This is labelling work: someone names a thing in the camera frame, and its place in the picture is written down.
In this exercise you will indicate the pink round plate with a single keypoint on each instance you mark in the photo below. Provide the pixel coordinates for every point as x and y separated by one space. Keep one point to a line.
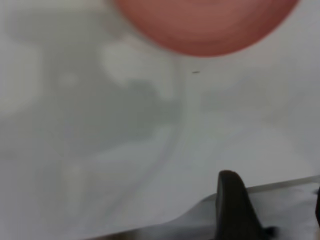
205 27

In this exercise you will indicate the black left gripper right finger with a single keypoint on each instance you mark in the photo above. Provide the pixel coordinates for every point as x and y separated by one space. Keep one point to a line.
317 192

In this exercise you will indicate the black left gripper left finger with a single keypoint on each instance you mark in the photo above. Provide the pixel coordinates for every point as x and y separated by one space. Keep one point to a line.
232 207

